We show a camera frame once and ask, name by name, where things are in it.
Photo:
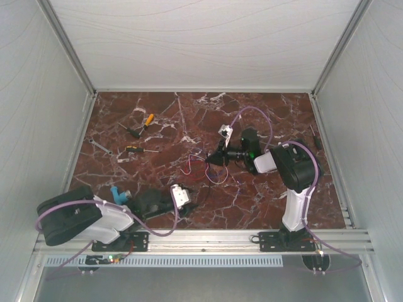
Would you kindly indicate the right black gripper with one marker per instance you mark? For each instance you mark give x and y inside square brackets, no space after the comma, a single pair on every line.
[220,158]

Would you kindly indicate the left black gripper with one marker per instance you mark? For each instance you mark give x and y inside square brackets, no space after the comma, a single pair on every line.
[184,211]

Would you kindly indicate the black zip tie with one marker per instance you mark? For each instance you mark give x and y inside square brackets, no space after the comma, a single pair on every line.
[207,171]

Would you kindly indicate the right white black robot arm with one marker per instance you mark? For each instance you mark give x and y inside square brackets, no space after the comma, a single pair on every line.
[297,166]

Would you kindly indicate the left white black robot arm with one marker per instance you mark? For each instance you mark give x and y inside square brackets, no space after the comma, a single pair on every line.
[79,214]

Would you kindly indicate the blue plastic clamp tool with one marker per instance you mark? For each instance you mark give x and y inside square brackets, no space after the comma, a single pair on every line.
[120,198]

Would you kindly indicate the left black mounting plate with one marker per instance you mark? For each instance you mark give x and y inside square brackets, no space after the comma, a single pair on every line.
[136,242]

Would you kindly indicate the black mounting plate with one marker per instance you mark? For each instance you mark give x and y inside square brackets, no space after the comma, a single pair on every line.
[136,242]
[270,241]

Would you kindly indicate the black yellow phillips screwdriver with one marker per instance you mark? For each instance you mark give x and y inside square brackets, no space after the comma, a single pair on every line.
[133,149]

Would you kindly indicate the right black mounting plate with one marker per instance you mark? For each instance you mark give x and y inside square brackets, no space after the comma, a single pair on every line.
[270,241]

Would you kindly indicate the black screwdriver at right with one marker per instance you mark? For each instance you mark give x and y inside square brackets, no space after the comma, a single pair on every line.
[316,139]

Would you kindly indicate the silver ratchet wrench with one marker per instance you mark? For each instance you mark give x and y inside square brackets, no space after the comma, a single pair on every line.
[96,144]

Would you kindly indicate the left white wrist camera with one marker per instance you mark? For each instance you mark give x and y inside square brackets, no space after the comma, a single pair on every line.
[180,195]

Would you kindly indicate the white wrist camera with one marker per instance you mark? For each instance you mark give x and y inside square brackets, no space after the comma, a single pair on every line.
[226,131]
[180,195]

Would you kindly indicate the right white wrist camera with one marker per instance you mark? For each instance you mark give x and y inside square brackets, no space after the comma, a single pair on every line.
[226,131]

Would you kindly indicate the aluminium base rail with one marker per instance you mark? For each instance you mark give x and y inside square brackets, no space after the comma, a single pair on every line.
[237,242]

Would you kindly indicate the grey slotted cable duct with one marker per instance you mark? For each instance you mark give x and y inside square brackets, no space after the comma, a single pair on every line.
[199,261]

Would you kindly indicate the yellow handle flat screwdriver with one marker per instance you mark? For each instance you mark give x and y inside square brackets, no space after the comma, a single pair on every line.
[147,123]

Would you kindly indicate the black handle screwdriver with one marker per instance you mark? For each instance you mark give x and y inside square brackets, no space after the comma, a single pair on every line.
[133,133]

